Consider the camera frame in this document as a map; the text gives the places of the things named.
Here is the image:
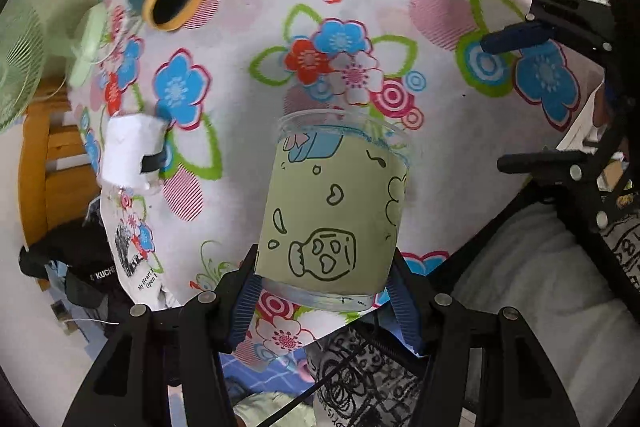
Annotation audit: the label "clear cup with green sleeve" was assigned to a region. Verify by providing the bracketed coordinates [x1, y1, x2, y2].
[254, 109, 416, 313]

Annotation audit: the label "white cloth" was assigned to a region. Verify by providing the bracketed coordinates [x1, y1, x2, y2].
[452, 202, 640, 427]

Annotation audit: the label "pale green fan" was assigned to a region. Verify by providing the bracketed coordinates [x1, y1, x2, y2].
[0, 0, 117, 134]

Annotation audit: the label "black and white printed pants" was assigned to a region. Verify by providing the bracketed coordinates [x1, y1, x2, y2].
[305, 324, 436, 427]

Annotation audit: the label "floral printed tablecloth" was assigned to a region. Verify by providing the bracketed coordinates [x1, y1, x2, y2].
[67, 0, 613, 375]

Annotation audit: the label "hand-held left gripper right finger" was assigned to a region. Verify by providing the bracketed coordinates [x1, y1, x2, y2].
[384, 252, 581, 427]

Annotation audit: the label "wooden chair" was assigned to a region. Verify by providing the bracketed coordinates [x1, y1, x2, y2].
[17, 77, 103, 250]

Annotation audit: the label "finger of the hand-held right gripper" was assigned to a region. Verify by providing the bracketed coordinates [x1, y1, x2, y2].
[480, 0, 617, 56]
[497, 148, 640, 290]

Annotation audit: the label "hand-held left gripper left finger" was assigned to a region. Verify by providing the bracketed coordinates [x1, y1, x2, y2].
[62, 244, 261, 427]

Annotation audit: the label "black clothing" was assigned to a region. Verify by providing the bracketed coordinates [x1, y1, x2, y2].
[19, 197, 166, 343]

